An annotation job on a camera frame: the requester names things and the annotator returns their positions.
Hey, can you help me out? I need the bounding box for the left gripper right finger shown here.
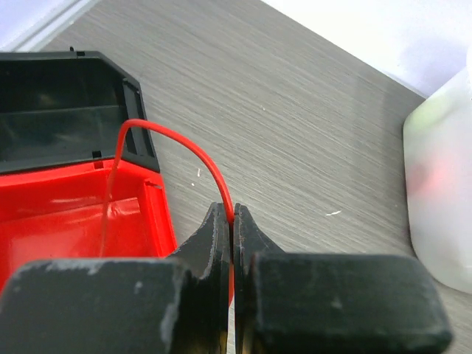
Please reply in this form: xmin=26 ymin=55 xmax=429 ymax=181
xmin=233 ymin=204 xmax=453 ymax=353

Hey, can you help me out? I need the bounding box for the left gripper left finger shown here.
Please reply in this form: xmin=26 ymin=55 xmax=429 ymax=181
xmin=1 ymin=203 xmax=230 ymax=353

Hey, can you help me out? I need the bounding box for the thick red wire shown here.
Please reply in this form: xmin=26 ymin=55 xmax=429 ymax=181
xmin=99 ymin=118 xmax=236 ymax=307

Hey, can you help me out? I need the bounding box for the red plastic bin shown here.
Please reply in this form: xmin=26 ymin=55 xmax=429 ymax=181
xmin=1 ymin=159 xmax=177 ymax=284

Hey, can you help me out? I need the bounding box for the white plastic fruit basket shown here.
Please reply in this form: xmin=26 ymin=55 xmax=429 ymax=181
xmin=403 ymin=55 xmax=471 ymax=294

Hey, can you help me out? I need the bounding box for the black plastic bin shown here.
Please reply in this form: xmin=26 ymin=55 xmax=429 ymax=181
xmin=1 ymin=49 xmax=147 ymax=174

